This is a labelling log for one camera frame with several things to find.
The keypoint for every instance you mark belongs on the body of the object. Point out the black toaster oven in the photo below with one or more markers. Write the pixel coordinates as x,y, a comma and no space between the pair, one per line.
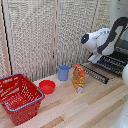
115,61

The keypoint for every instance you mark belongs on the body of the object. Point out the orange yellow food box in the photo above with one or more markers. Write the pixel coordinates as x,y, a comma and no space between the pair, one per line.
79,78

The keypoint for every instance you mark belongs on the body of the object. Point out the blue cup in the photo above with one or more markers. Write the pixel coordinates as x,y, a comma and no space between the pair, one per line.
63,73

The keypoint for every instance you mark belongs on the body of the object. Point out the red bowl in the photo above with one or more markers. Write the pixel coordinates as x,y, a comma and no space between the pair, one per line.
47,86

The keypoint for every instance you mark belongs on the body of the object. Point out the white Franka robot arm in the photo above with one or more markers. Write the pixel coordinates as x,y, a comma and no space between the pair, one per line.
106,36

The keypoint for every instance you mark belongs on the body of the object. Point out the red plastic shopping basket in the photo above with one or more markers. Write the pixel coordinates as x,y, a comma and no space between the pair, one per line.
20,98

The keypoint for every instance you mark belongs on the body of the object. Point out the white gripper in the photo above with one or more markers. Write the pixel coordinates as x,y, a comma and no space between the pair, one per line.
95,58

